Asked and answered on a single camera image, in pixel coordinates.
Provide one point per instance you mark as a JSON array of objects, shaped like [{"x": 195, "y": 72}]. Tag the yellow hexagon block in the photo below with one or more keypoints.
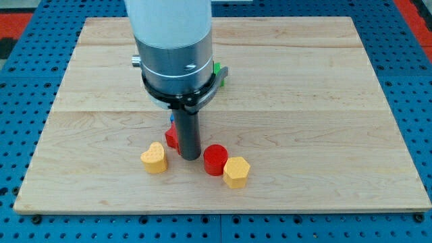
[{"x": 235, "y": 172}]

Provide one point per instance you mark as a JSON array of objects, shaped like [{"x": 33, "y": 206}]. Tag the red cylinder block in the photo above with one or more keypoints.
[{"x": 215, "y": 157}]

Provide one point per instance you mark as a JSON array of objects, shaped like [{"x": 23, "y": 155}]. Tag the green block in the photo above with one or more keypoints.
[{"x": 216, "y": 69}]

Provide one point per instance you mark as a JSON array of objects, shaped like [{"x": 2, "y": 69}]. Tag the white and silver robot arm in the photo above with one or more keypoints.
[{"x": 174, "y": 41}]

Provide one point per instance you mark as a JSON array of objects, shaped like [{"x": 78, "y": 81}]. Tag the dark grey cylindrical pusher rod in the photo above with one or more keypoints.
[{"x": 188, "y": 133}]

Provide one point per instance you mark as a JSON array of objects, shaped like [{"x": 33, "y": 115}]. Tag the red star block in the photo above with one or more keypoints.
[{"x": 172, "y": 138}]

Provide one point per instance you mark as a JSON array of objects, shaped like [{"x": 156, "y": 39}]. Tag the wooden board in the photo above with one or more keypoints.
[{"x": 301, "y": 104}]

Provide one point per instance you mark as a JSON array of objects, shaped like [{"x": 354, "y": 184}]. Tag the yellow heart block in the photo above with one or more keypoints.
[{"x": 154, "y": 159}]

